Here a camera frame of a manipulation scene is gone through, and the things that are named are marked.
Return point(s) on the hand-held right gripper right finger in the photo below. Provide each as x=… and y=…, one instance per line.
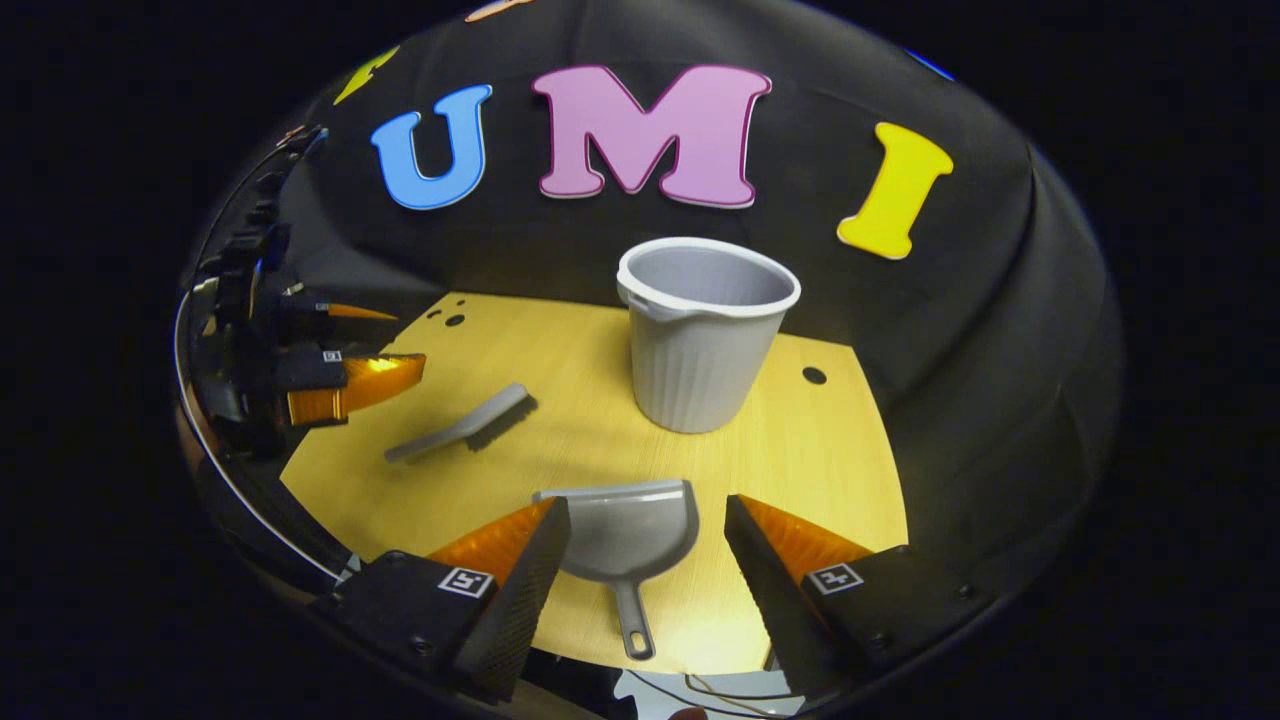
x=770, y=600

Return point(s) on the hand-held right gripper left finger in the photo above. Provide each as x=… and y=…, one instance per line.
x=520, y=600

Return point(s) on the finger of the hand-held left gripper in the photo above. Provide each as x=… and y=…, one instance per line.
x=370, y=385
x=330, y=322

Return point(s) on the small grey broom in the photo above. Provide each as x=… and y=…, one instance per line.
x=470, y=425

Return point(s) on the grey plastic dustpan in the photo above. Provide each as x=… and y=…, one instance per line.
x=625, y=530

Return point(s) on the white ribbed garbage bin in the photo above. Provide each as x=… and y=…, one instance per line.
x=700, y=360

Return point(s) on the black backdrop cloth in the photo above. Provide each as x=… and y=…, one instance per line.
x=980, y=380

